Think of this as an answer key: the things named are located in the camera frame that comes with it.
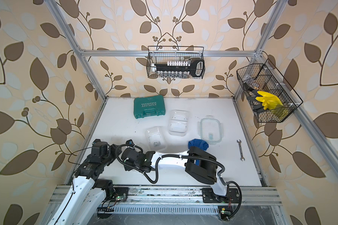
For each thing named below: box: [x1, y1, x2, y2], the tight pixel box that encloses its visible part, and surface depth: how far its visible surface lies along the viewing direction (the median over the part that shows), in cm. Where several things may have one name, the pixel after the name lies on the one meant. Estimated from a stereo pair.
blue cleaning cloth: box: [188, 138, 209, 151], surface depth 93 cm
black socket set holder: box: [151, 58, 206, 78], surface depth 86 cm
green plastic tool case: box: [133, 94, 166, 120], surface depth 111 cm
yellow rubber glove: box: [255, 90, 284, 111], surface depth 68 cm
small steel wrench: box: [236, 139, 246, 162], surface depth 91 cm
